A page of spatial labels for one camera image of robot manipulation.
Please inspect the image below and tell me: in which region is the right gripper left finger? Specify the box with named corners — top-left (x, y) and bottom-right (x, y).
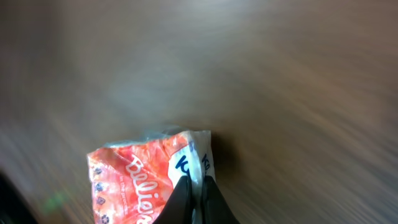
top-left (153, 175), bottom-right (193, 224)

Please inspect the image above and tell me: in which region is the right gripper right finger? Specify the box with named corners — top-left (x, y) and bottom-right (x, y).
top-left (201, 175), bottom-right (239, 224)

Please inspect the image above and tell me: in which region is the small red white carton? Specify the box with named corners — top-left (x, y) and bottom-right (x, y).
top-left (87, 130), bottom-right (215, 224)

